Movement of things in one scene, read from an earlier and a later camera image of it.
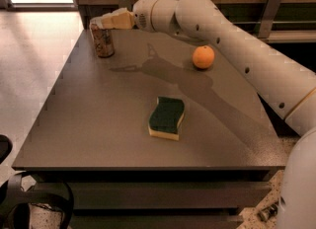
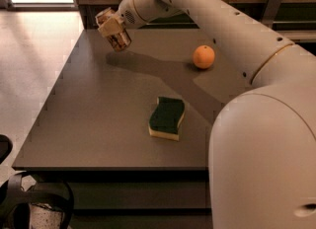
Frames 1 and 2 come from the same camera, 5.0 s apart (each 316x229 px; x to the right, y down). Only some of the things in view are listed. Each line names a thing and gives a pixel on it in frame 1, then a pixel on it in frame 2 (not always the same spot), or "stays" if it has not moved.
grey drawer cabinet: x=92 y=134 stays
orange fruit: x=202 y=56 stays
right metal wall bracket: x=272 y=8 stays
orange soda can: x=104 y=39 → x=119 y=40
